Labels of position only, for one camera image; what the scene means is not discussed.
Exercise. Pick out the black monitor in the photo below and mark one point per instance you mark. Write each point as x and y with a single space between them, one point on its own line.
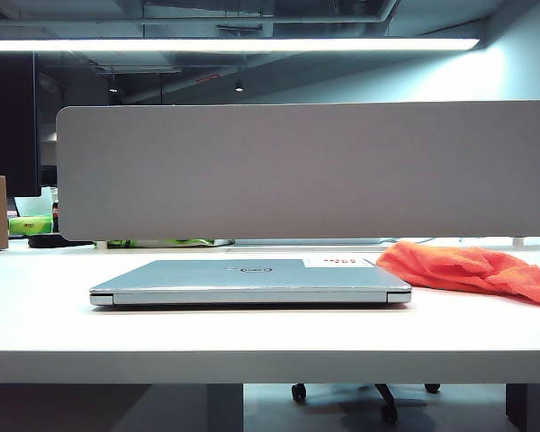
9 126

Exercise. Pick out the grey fabric desk divider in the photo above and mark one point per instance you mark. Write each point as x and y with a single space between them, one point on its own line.
297 171

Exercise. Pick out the white divider bracket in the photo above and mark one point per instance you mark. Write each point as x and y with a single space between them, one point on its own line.
517 241

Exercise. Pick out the dark cola bottle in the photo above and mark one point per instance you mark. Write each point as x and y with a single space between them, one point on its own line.
56 216

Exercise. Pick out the long white ceiling light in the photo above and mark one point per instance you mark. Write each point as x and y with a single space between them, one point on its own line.
229 44

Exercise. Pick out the green plastic packet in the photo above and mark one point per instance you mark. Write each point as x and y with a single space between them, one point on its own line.
162 243

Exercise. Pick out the white sticker with red print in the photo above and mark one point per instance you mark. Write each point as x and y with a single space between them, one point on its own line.
339 261

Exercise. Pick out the orange cloth rag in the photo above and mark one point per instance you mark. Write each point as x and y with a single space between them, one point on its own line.
459 270

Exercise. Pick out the silver closed laptop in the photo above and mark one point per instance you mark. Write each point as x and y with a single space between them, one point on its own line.
234 283

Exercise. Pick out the dark table leg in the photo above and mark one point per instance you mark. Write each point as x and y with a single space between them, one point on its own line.
531 407

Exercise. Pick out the black office chair base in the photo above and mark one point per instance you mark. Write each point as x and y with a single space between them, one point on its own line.
387 398

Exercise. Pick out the grey table leg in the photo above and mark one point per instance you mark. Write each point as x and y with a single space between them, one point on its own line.
225 407

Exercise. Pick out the green tissue box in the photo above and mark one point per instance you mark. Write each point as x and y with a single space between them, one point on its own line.
29 223

